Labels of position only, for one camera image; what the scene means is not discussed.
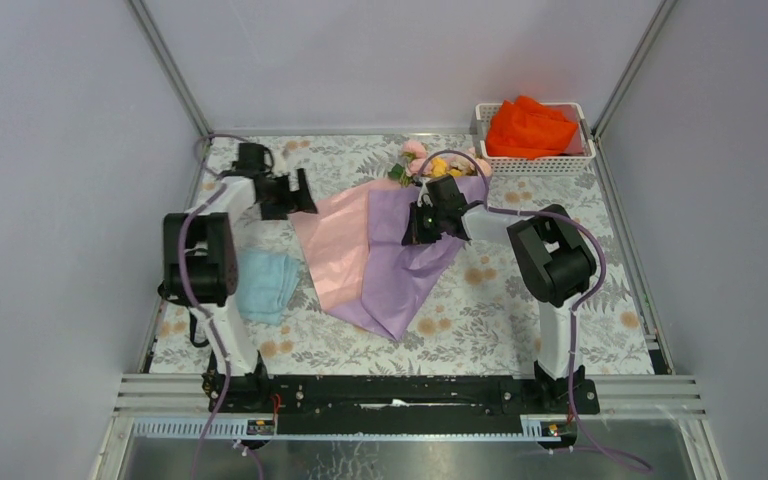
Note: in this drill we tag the white perforated plastic basket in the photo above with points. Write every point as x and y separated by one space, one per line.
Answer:
576 157

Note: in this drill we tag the black printed ribbon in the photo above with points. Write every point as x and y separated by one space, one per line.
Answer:
197 337

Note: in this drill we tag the yellow fake flower stem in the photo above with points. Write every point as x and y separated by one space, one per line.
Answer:
454 166

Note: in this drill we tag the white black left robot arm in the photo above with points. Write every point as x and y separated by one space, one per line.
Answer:
200 267

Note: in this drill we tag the light blue towel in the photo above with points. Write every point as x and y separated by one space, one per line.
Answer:
266 283

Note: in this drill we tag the orange cloth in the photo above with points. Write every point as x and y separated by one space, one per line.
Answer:
528 129

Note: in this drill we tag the pink fake flower stem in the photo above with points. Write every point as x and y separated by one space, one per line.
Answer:
410 163
479 166

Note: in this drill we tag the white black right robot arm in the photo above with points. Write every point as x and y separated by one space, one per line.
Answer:
554 262

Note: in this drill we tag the pink purple wrapping paper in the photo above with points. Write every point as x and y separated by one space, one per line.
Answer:
361 271

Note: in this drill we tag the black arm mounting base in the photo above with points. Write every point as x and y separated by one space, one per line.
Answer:
399 405

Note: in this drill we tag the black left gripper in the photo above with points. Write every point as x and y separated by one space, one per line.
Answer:
294 201

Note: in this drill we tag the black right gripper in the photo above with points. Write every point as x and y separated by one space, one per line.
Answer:
414 235

